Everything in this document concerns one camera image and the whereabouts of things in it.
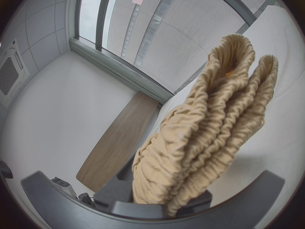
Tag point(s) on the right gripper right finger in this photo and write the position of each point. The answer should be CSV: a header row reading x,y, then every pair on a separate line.
x,y
201,199

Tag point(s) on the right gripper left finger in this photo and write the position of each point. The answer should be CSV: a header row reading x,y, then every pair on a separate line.
x,y
114,187

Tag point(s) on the beige ribbed garment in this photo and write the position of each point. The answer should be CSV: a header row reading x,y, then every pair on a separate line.
x,y
190,139

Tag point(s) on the bed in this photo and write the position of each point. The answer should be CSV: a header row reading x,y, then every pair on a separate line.
x,y
269,44

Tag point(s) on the white ceiling air vent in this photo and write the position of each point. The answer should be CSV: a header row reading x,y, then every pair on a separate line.
x,y
10,73

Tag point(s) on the window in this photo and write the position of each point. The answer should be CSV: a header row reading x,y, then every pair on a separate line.
x,y
171,32

